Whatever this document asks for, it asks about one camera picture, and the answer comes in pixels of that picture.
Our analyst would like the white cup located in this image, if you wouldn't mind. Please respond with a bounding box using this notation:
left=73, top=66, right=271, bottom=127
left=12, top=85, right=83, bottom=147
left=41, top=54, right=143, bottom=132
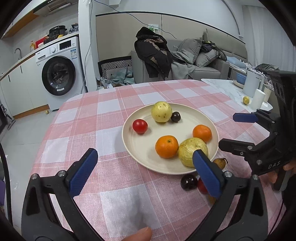
left=251, top=89, right=265, bottom=109

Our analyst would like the person's right hand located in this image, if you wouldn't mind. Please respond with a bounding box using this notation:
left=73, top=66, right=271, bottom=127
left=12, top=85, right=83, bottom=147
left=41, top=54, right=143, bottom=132
left=268, top=158, right=296, bottom=183

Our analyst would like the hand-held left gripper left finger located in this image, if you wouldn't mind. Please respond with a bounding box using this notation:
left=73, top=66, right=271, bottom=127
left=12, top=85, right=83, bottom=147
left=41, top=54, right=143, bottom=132
left=21, top=148, right=104, bottom=241

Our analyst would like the floor mop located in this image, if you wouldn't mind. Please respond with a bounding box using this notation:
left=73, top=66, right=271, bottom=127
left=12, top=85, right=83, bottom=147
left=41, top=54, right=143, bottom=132
left=0, top=104, right=16, bottom=130

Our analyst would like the black white patterned basket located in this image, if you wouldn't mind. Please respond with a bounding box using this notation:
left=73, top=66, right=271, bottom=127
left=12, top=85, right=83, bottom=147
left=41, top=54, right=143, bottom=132
left=98, top=56, right=133, bottom=80

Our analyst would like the grey sofa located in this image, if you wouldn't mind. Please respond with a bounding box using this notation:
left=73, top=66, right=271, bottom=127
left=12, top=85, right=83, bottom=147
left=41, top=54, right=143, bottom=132
left=131, top=38, right=230, bottom=84

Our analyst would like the black pressure cooker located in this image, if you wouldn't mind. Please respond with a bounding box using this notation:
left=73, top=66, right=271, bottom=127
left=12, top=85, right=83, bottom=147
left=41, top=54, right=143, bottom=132
left=49, top=25, right=67, bottom=39

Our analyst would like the large grey pillow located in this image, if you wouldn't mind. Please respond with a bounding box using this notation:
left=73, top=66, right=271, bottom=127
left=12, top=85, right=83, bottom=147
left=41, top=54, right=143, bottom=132
left=178, top=37, right=202, bottom=65

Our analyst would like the cream cup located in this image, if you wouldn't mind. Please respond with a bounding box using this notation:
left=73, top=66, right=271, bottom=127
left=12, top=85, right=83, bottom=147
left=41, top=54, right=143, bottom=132
left=263, top=87, right=273, bottom=103

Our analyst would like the teal crumpled bag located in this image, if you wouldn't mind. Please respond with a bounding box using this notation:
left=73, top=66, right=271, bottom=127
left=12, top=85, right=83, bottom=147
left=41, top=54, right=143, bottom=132
left=99, top=68, right=136, bottom=90

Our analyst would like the black jacket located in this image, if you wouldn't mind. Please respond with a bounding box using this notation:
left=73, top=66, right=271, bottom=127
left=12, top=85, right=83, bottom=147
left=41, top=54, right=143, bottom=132
left=134, top=27, right=173, bottom=80

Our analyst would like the red tomato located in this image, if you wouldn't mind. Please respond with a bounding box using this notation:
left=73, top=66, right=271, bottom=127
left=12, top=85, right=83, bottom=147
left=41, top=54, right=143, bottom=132
left=132, top=119, right=148, bottom=134
left=197, top=177, right=208, bottom=194

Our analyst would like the pink checked tablecloth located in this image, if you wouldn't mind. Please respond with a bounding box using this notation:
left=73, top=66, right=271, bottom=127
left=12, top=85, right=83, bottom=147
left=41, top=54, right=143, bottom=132
left=30, top=79, right=286, bottom=241

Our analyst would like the red box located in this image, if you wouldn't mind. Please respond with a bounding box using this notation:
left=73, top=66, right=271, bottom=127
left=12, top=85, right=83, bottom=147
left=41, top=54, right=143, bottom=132
left=35, top=37, right=48, bottom=48

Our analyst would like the white kettle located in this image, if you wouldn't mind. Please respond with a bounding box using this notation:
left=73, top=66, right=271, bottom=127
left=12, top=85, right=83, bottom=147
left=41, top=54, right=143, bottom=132
left=243, top=69, right=264, bottom=98

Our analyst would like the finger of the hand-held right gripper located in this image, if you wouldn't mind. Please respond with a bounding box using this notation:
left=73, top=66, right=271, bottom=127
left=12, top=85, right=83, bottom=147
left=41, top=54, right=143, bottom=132
left=233, top=109, right=281, bottom=137
left=218, top=138, right=255, bottom=160

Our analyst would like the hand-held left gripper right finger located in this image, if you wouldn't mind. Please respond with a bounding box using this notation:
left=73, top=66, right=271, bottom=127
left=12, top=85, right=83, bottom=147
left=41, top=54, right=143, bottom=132
left=185, top=149, right=269, bottom=241

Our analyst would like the range hood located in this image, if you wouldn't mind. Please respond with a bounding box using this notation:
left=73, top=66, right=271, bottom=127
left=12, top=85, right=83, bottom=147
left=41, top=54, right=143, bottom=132
left=33, top=0, right=79, bottom=16

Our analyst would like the grey blanket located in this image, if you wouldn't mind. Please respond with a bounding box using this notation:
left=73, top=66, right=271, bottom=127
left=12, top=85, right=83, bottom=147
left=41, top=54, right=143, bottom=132
left=170, top=50, right=196, bottom=80

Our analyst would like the small grey pillow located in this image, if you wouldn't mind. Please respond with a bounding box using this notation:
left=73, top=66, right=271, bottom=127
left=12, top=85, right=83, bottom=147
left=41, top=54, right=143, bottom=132
left=194, top=49, right=220, bottom=68

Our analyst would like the dark clothes pile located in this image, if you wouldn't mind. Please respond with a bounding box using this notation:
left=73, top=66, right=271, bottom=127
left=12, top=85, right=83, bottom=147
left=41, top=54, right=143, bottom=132
left=201, top=40, right=227, bottom=61

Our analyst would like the person's left hand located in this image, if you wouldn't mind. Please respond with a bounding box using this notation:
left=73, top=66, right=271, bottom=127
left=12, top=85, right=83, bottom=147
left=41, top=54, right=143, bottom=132
left=120, top=227, right=152, bottom=241

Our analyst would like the white washing machine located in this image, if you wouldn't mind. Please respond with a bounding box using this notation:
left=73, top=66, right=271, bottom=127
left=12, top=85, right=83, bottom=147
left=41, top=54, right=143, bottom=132
left=35, top=36, right=87, bottom=111

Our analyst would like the orange mandarin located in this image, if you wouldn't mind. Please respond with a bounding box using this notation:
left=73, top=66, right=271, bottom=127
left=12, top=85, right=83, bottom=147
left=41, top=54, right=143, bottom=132
left=155, top=135, right=179, bottom=159
left=193, top=124, right=212, bottom=142

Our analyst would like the white curtain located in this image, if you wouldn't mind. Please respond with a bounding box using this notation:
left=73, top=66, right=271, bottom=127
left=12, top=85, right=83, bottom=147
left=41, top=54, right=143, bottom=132
left=242, top=5, right=289, bottom=70

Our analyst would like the dark grey coat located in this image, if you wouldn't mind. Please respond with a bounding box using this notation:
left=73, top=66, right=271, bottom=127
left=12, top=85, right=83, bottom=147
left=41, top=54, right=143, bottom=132
left=254, top=64, right=281, bottom=76

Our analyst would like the white kitchen counter cabinet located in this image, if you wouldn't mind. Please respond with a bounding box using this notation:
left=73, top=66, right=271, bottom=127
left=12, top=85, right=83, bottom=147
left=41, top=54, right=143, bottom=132
left=0, top=47, right=50, bottom=117

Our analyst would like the cream round plate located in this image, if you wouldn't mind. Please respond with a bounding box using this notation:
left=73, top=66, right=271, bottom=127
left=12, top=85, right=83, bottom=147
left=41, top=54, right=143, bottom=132
left=122, top=103, right=219, bottom=175

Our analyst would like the yellow green guava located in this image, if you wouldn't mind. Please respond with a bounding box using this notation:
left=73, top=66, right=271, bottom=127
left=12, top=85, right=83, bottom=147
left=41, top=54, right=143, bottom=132
left=178, top=137, right=208, bottom=168
left=151, top=101, right=173, bottom=123

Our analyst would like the white wall cabinet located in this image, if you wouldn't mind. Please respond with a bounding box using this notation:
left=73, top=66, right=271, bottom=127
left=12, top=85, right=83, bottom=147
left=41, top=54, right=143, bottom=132
left=2, top=10, right=40, bottom=39

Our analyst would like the black cable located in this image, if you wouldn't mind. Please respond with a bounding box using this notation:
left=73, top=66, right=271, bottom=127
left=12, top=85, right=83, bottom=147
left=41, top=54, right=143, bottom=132
left=92, top=0, right=178, bottom=39

